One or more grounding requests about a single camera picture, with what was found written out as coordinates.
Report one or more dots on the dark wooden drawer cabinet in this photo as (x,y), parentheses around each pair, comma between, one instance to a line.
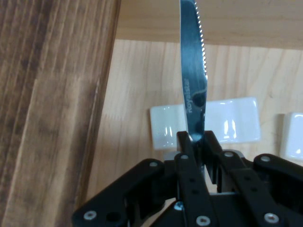
(47,106)

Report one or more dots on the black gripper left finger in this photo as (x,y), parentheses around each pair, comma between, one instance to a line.
(189,179)

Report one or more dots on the light wooden drawer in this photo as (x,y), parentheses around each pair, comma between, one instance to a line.
(142,82)

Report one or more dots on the white ceramic cutlery rest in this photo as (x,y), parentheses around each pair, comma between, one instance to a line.
(228,118)
(293,134)

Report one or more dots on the steel table knife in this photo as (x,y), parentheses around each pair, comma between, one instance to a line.
(193,59)

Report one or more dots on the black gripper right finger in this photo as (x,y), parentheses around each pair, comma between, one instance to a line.
(267,179)

